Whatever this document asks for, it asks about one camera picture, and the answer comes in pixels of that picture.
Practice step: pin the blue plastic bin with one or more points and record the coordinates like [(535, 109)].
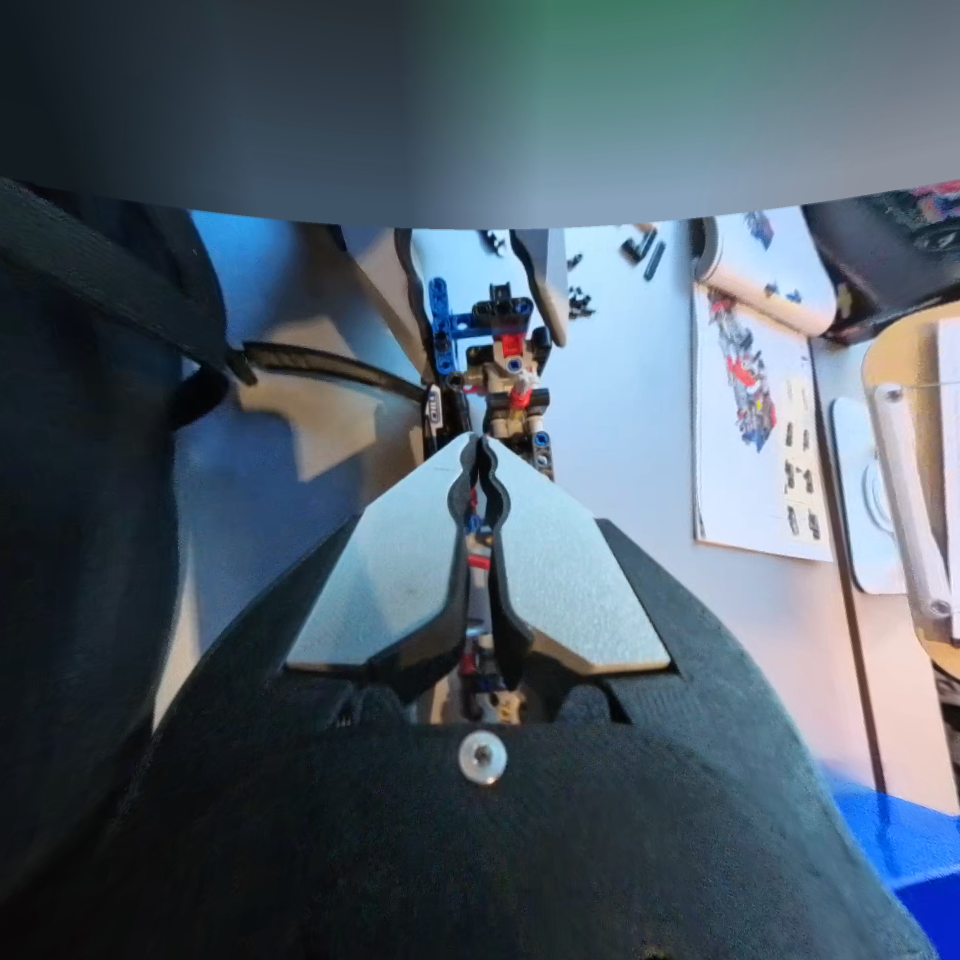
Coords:
[(915, 862)]

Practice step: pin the wooden document board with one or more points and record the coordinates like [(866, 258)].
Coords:
[(900, 352)]

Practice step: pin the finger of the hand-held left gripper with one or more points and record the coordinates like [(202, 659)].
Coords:
[(382, 300), (551, 277)]

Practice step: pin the toy brick car model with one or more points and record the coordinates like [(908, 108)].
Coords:
[(510, 375)]

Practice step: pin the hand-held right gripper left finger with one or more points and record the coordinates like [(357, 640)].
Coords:
[(390, 585)]

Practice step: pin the white stand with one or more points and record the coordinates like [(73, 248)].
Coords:
[(862, 487)]

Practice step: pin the printed instruction sheet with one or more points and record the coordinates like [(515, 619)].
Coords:
[(951, 450)]

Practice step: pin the open instruction booklet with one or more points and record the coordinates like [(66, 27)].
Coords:
[(750, 487)]

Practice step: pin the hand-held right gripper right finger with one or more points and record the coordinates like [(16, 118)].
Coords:
[(570, 585)]

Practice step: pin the pile of loose toy bricks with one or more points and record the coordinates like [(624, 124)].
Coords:
[(652, 259)]

